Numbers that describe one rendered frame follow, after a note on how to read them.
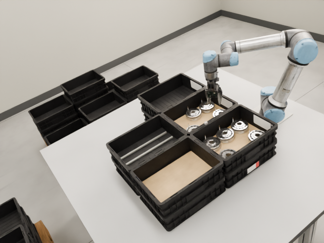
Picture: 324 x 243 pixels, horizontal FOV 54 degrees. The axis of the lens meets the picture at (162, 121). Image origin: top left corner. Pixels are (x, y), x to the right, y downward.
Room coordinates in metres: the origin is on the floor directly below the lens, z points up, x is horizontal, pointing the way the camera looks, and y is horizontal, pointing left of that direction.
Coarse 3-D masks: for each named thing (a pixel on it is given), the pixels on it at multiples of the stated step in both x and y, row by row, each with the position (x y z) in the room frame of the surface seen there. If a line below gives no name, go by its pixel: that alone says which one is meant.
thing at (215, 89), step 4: (208, 80) 1.55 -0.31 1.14; (212, 80) 1.54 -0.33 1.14; (208, 84) 1.55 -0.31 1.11; (212, 84) 1.55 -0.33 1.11; (216, 84) 1.58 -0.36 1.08; (208, 88) 1.54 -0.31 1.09; (212, 88) 1.55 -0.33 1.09; (216, 88) 1.54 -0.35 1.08; (208, 92) 1.54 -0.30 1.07; (212, 92) 1.53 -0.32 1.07; (216, 92) 1.52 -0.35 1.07; (208, 96) 1.54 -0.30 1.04; (212, 96) 1.53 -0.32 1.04; (216, 96) 1.52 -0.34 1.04
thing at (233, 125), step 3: (234, 120) 1.49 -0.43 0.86; (237, 120) 1.48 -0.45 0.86; (240, 120) 1.48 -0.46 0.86; (243, 120) 1.47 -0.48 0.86; (231, 123) 1.46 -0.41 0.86; (234, 123) 1.46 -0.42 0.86; (243, 123) 1.44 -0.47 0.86; (246, 123) 1.43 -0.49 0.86; (231, 126) 1.44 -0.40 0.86; (234, 126) 1.44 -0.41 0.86; (243, 126) 1.41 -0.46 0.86; (246, 126) 1.41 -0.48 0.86; (234, 129) 1.41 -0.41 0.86; (237, 129) 1.40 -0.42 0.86; (240, 129) 1.40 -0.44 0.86; (243, 129) 1.39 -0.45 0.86
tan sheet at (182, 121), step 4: (216, 108) 1.69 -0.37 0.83; (220, 108) 1.68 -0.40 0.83; (212, 112) 1.66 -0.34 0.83; (184, 116) 1.69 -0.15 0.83; (204, 116) 1.63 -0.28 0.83; (208, 116) 1.63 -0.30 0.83; (212, 116) 1.62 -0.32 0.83; (176, 120) 1.66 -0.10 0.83; (180, 120) 1.65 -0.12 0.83; (184, 120) 1.64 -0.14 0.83; (188, 120) 1.64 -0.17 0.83; (200, 120) 1.61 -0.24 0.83; (204, 120) 1.60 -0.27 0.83; (208, 120) 1.59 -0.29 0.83; (180, 124) 1.61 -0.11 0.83; (184, 124) 1.60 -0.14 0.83; (192, 124) 1.58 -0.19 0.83; (196, 124) 1.57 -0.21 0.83; (200, 124) 1.56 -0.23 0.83; (184, 128) 1.56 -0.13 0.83
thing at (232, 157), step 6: (234, 108) 1.52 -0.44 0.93; (246, 108) 1.49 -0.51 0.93; (222, 114) 1.49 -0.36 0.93; (258, 114) 1.41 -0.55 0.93; (270, 120) 1.34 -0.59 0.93; (204, 126) 1.42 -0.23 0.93; (276, 126) 1.27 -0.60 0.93; (192, 132) 1.39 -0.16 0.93; (264, 132) 1.25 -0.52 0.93; (270, 132) 1.25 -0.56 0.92; (258, 138) 1.22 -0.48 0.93; (204, 144) 1.27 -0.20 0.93; (252, 144) 1.19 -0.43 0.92; (210, 150) 1.21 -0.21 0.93; (240, 150) 1.16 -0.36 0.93; (234, 156) 1.14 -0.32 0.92; (228, 162) 1.12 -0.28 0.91
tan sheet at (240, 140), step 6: (252, 126) 1.43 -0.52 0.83; (246, 132) 1.39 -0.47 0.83; (234, 138) 1.37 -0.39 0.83; (240, 138) 1.35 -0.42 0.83; (246, 138) 1.34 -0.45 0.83; (222, 144) 1.34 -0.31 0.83; (228, 144) 1.33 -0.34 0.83; (234, 144) 1.32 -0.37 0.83; (240, 144) 1.31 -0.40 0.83; (246, 144) 1.30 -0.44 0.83
